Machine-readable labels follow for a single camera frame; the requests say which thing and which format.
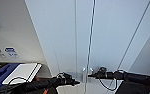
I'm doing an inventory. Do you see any white door handle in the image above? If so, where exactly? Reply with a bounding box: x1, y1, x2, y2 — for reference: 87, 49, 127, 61
88, 67, 94, 76
81, 67, 87, 84

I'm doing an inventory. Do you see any white folding table top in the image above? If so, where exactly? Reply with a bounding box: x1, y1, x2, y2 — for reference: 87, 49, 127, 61
1, 62, 43, 85

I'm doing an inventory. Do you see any thin black cable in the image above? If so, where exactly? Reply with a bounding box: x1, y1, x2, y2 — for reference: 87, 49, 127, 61
98, 77, 120, 92
2, 75, 30, 94

